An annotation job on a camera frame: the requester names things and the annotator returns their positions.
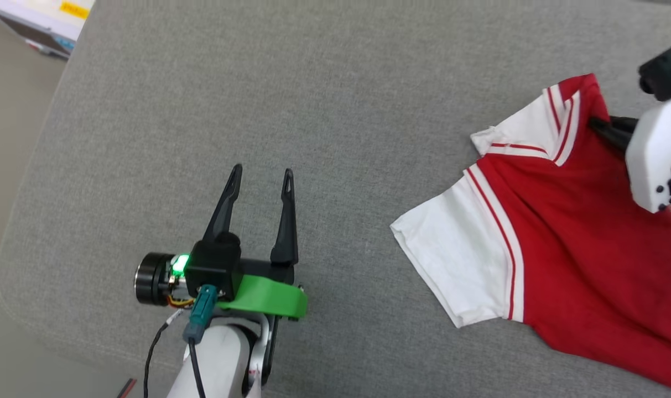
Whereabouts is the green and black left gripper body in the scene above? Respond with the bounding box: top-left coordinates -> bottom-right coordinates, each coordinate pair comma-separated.
135,253 -> 308,320

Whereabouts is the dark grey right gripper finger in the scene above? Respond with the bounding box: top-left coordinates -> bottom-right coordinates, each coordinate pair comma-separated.
589,117 -> 634,153
610,115 -> 640,133

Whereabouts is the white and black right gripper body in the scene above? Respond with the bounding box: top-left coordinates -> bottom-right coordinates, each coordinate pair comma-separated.
626,91 -> 671,213

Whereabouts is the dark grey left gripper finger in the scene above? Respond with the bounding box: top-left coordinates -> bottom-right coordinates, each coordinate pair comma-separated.
202,164 -> 243,244
270,169 -> 299,265

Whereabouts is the red and white shirt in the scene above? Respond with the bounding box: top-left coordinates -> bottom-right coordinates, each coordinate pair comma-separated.
391,74 -> 671,393

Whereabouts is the white equipment box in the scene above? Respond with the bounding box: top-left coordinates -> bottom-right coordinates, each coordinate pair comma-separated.
0,0 -> 95,59

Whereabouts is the teal plug left camera cable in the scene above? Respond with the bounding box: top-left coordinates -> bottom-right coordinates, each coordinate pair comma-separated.
183,285 -> 219,398

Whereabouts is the thin black labelled cable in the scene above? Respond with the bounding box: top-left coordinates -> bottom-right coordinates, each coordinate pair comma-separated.
143,310 -> 184,398

